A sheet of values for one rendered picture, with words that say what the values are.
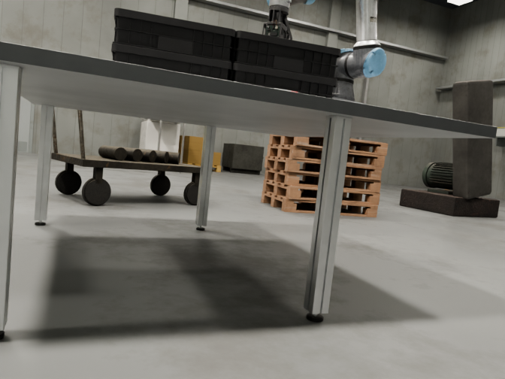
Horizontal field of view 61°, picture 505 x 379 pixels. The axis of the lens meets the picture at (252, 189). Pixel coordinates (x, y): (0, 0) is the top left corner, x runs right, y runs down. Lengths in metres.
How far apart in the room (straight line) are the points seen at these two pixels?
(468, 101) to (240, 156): 5.98
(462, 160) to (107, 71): 5.24
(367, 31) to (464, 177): 4.19
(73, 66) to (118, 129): 9.86
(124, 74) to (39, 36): 10.06
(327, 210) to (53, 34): 10.14
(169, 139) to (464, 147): 5.62
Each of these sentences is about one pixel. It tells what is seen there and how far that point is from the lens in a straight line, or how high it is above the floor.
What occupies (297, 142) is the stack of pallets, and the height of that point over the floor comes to 0.66.
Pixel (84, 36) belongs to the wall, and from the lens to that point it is 11.14.
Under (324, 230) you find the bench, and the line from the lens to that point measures 1.37.
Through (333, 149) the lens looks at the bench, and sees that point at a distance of 1.35.
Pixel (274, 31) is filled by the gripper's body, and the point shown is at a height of 0.96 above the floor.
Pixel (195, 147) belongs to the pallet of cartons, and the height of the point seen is 0.51.
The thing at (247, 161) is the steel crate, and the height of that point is 0.31.
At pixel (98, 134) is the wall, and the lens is 10.92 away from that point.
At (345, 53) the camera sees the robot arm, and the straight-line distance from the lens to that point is 2.06.
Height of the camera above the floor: 0.52
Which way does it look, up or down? 5 degrees down
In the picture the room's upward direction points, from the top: 6 degrees clockwise
